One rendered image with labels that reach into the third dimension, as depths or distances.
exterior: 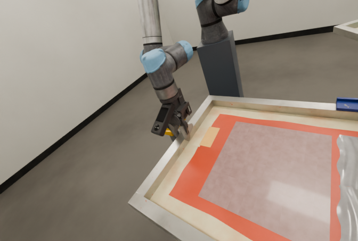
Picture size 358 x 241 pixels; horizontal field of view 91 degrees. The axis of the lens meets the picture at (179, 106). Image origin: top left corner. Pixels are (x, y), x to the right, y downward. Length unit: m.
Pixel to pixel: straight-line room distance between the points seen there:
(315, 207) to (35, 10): 3.81
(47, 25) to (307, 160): 3.70
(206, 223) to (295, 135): 0.40
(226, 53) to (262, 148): 0.54
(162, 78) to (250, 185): 0.40
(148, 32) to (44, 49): 3.07
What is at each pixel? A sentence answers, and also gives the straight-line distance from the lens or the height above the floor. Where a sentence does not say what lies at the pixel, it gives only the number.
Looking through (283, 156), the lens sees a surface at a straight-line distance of 0.65.
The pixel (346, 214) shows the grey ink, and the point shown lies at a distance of 0.58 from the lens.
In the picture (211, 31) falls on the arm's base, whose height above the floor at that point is 1.26.
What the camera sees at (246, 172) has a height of 0.97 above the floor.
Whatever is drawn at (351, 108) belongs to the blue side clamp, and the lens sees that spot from 0.77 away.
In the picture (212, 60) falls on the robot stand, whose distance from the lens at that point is 1.03.
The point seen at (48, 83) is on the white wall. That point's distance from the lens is 3.63.
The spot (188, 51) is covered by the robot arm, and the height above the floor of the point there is 1.31.
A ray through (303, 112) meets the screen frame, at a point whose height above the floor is 0.98.
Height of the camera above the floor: 1.48
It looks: 31 degrees down
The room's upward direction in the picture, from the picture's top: 23 degrees counter-clockwise
